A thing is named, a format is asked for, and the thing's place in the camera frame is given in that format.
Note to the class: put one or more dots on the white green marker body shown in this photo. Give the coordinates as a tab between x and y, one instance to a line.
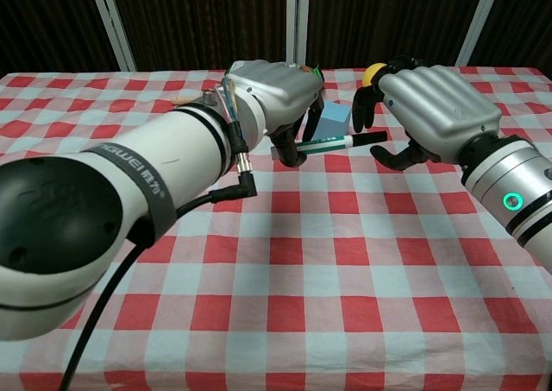
328	143

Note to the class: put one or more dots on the wooden stick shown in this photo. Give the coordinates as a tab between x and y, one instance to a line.
182	100

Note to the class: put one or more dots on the white partition post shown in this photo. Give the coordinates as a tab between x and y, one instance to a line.
479	20
296	20
113	20

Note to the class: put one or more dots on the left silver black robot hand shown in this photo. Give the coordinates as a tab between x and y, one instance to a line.
280	89

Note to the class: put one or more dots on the light blue cube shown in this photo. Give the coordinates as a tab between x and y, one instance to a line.
334	119

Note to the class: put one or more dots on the red white checkered tablecloth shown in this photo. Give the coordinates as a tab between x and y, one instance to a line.
302	257

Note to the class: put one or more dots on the dark brown partition panel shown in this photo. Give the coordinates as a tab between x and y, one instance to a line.
47	20
526	20
202	20
388	15

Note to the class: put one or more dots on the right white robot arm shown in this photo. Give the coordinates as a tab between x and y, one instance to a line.
509	179

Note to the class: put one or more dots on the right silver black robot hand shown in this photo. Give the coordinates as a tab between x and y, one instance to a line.
435	102

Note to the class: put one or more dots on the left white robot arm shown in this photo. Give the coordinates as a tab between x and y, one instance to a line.
129	158

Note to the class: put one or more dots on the black marker cap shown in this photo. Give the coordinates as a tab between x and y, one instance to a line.
368	138

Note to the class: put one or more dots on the yellow ball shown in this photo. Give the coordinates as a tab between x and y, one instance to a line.
371	75

